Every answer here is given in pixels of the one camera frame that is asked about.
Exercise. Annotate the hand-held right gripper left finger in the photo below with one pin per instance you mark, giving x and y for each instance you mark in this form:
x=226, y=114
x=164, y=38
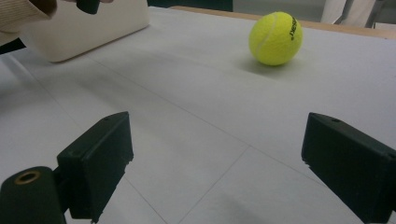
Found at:
x=93, y=168

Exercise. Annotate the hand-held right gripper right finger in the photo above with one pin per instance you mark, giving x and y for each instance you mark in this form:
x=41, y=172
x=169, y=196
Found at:
x=351, y=165

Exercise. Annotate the white plastic bin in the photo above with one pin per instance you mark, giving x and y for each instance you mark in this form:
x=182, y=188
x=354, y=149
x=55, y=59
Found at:
x=93, y=31

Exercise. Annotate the yellow tennis ball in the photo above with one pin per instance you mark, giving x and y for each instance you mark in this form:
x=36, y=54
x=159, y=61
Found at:
x=274, y=39

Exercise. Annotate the white metal stand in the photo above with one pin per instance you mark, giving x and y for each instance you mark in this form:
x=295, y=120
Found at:
x=358, y=12

